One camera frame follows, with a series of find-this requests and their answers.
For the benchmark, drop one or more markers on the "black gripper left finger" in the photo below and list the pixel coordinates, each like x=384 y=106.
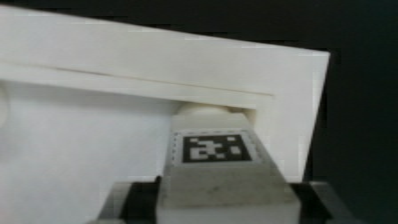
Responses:
x=130 y=203

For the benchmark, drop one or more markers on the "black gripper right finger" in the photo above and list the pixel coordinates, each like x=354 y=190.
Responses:
x=324 y=209

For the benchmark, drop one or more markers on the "white leg second row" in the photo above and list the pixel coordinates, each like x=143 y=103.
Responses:
x=222 y=186

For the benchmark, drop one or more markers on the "white square tabletop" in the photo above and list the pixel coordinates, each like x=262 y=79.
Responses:
x=84 y=133

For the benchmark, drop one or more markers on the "white fence wall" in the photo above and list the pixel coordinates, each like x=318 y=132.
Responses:
x=89 y=54

